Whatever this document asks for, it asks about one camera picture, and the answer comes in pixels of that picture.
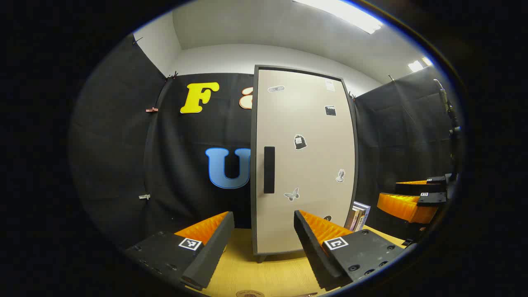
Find dark grey cabinet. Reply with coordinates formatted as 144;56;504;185
250;64;359;264

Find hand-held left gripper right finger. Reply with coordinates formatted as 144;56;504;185
294;210;407;291

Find small ceiling light panel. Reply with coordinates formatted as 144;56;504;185
408;57;434;73

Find black backdrop cloth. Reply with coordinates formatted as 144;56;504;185
68;33;459;249

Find long ceiling light panel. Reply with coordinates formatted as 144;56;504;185
294;0;385;35

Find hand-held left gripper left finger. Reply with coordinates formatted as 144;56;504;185
124;211;235;289

